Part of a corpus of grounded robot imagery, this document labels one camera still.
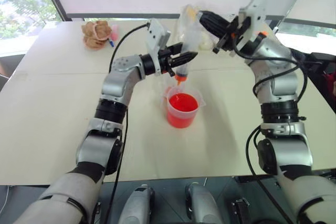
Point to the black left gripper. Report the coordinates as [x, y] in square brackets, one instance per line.
[166, 62]

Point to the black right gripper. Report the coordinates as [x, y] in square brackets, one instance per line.
[236, 33]

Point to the clear syringe with orange tip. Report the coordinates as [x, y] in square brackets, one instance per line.
[183, 48]

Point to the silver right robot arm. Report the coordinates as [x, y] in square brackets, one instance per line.
[281, 82]

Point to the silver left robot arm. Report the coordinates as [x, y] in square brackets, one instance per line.
[118, 82]

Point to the empty clear plastic cup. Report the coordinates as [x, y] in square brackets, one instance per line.
[165, 87]

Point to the plastic cup with red liquid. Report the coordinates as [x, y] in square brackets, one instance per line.
[182, 119]

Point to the small pink object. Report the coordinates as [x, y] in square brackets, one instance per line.
[115, 34]

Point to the blue pen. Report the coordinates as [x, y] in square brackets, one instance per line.
[111, 42]

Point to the brown lumpy object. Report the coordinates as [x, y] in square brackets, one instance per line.
[95, 33]

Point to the black object with red part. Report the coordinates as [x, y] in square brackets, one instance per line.
[320, 64]

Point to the grey rounded robot leg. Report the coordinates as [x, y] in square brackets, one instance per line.
[202, 204]
[136, 204]

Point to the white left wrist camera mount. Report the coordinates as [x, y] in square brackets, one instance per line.
[155, 35]

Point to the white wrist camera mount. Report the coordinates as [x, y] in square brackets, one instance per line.
[155, 35]
[252, 16]

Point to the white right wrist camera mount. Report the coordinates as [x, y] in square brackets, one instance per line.
[252, 16]

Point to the black metal bracket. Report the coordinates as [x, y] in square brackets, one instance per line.
[239, 209]

